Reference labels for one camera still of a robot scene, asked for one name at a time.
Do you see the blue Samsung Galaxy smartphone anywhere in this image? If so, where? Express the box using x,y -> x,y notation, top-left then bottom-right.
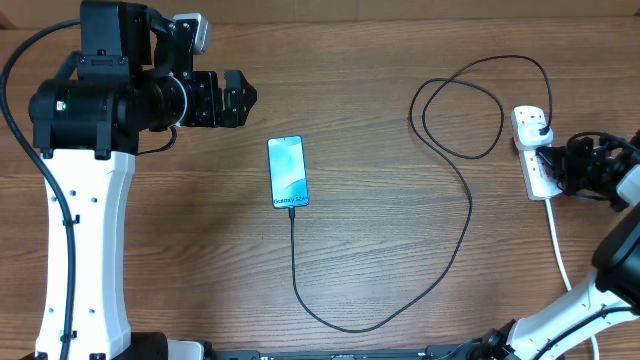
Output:
267,135 -> 310,209

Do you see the black USB charging cable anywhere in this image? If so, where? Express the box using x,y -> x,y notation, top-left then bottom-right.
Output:
287,54 -> 554,334

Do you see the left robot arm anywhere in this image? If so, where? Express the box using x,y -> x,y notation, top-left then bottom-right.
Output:
29,1 -> 257,359

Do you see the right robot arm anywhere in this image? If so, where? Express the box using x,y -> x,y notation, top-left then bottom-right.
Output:
467,131 -> 639,359

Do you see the white USB charger plug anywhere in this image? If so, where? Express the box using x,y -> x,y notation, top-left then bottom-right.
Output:
514,123 -> 554,151

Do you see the white power strip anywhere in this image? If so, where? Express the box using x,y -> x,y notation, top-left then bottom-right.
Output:
511,105 -> 561,200

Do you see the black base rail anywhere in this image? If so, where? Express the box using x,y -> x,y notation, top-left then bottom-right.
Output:
204,339 -> 479,360

